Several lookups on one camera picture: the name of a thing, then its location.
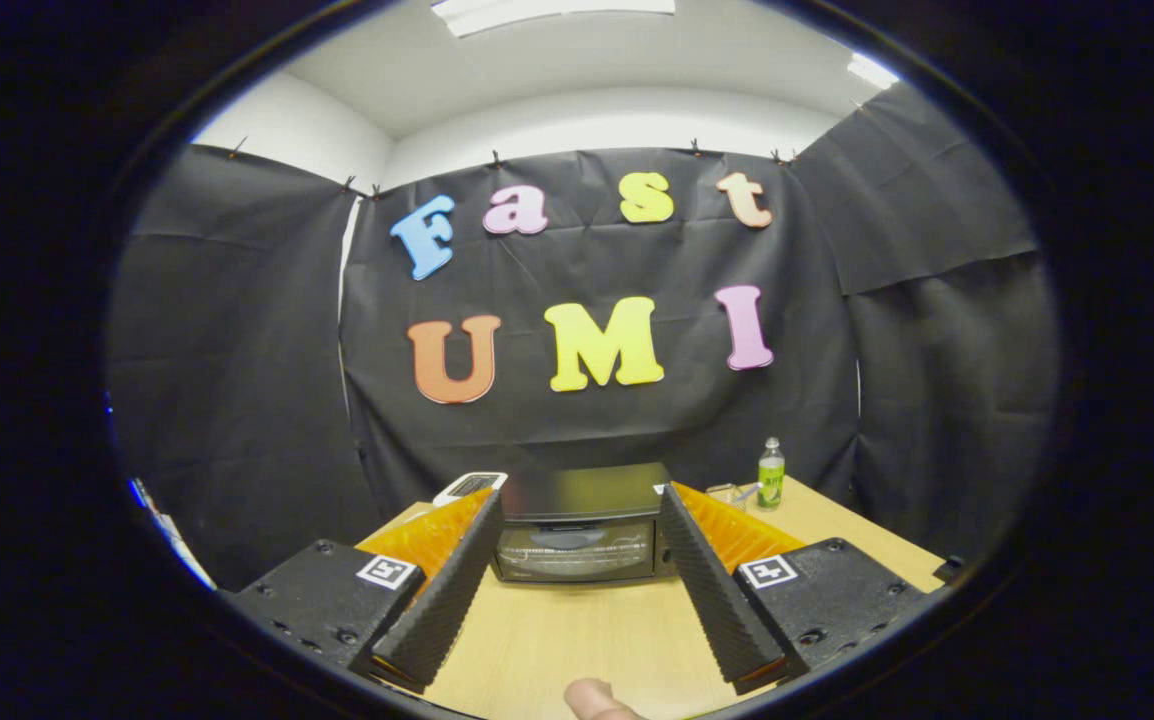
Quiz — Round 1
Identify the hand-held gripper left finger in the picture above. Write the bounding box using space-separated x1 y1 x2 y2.
222 487 506 693

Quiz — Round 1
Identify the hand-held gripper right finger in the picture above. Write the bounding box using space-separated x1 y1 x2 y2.
657 480 948 696

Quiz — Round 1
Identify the black toaster oven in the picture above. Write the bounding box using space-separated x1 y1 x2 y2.
490 462 678 584

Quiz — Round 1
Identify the white electronic device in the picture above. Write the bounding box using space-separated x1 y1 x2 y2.
432 471 509 508

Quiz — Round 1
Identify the green drink bottle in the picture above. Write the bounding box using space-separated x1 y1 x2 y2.
757 437 786 511

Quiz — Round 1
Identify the small ceiling light panel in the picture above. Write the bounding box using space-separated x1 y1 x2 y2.
847 53 900 91

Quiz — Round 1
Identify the long ceiling light panel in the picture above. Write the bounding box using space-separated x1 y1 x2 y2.
432 0 678 38

